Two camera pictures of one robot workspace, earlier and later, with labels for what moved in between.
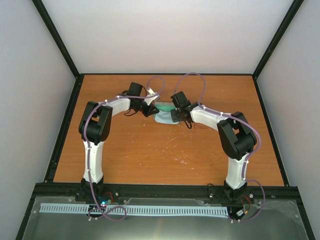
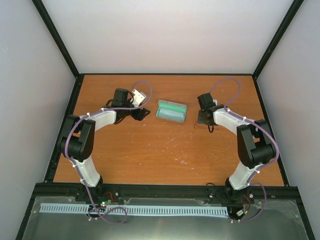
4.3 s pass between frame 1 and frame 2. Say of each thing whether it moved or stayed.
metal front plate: stayed
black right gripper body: moved
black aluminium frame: stayed
